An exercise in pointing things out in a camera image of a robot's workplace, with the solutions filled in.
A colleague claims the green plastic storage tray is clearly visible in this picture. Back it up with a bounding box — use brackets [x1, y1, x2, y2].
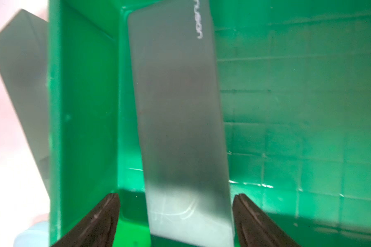
[48, 1, 371, 247]

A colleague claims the dark green pencil case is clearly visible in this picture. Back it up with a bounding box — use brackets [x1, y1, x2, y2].
[128, 1, 235, 247]

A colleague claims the dark green case by tray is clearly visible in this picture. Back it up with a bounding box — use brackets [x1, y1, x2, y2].
[0, 9, 50, 191]

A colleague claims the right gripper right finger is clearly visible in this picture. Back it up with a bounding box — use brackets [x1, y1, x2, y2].
[232, 193, 300, 247]

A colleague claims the teal pencil case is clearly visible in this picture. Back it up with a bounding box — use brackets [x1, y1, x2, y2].
[13, 221, 49, 247]

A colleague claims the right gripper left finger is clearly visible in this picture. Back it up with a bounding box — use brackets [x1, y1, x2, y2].
[53, 193, 120, 247]

